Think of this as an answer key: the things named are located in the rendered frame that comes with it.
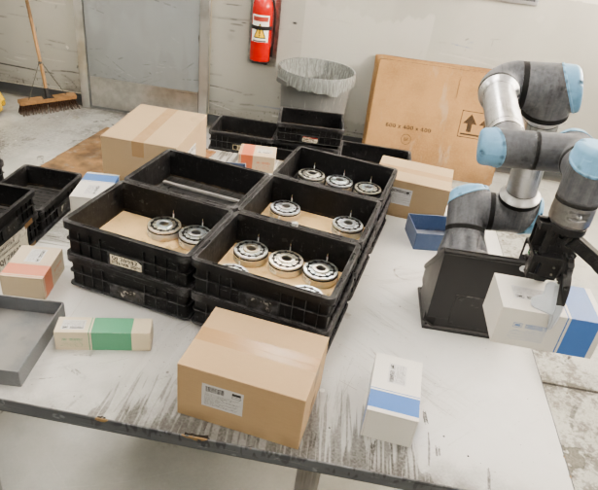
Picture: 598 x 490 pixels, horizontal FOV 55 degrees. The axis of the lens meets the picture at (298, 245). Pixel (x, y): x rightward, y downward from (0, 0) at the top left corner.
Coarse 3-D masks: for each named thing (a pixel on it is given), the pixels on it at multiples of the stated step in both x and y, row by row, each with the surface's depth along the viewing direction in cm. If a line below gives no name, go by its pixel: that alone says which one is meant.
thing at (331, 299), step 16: (224, 224) 167; (272, 224) 171; (208, 240) 158; (336, 240) 166; (192, 256) 151; (224, 272) 149; (240, 272) 147; (272, 288) 146; (288, 288) 144; (336, 288) 146; (320, 304) 143
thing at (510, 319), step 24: (504, 288) 117; (528, 288) 118; (576, 288) 120; (504, 312) 112; (528, 312) 111; (576, 312) 112; (504, 336) 115; (528, 336) 114; (552, 336) 113; (576, 336) 113
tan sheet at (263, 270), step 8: (232, 248) 175; (224, 256) 171; (232, 256) 171; (264, 264) 169; (256, 272) 165; (264, 272) 166; (280, 280) 163; (288, 280) 164; (296, 280) 164; (328, 288) 163
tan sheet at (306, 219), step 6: (270, 204) 201; (264, 210) 197; (300, 216) 196; (306, 216) 197; (312, 216) 197; (318, 216) 198; (300, 222) 193; (306, 222) 193; (312, 222) 194; (318, 222) 194; (324, 222) 195; (330, 222) 195; (318, 228) 190; (324, 228) 191; (330, 228) 191
